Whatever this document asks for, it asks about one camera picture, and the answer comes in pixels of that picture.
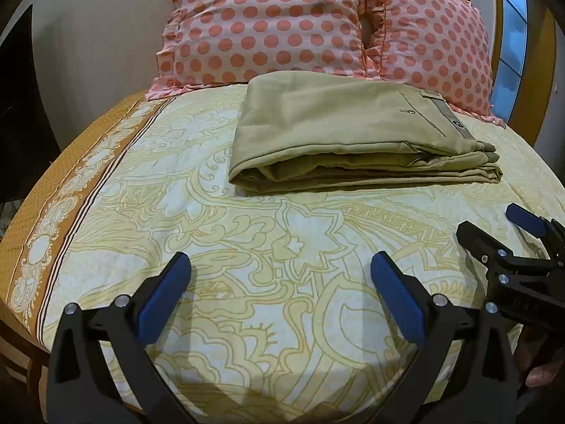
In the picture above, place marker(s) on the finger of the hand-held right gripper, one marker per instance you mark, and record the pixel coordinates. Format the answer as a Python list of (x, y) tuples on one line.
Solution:
[(525, 220), (479, 240)]

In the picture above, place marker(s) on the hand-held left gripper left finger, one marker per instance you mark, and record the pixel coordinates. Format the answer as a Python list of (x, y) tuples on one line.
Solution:
[(164, 298)]

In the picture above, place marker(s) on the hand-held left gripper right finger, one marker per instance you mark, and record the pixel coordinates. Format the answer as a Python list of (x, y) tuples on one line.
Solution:
[(397, 300)]

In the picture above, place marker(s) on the khaki pants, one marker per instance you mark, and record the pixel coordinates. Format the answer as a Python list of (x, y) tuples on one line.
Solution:
[(326, 132)]

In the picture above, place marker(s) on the person's right hand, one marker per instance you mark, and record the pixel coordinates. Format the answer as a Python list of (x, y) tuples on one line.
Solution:
[(544, 373)]

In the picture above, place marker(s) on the yellow patterned bed sheet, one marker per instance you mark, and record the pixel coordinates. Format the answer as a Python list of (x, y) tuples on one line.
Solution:
[(229, 238)]

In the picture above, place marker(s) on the wooden headboard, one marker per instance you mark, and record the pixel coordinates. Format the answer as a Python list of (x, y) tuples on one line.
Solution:
[(540, 70)]

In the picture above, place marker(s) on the blue window pane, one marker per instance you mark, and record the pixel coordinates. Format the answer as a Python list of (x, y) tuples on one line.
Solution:
[(512, 44)]

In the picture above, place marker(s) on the pink polka dot pillow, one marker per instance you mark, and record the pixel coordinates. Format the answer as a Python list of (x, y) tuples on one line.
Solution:
[(437, 39), (265, 22)]

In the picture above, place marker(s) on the dark cabinet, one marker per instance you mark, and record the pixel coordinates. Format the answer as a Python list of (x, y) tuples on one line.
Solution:
[(22, 119)]

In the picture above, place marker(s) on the wooden bed frame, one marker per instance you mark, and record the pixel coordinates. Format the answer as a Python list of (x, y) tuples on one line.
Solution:
[(17, 349)]

